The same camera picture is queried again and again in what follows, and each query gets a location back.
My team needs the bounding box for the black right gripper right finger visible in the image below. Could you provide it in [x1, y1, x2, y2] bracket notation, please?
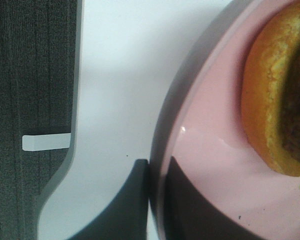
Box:
[163, 157, 258, 240]

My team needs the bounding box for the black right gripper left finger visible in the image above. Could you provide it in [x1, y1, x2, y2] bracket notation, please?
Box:
[71, 159, 150, 240]

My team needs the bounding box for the pink round plate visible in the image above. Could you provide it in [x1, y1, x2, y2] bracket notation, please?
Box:
[150, 0, 300, 240]

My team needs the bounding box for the toy hamburger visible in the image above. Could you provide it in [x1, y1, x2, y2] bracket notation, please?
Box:
[241, 0, 300, 177]

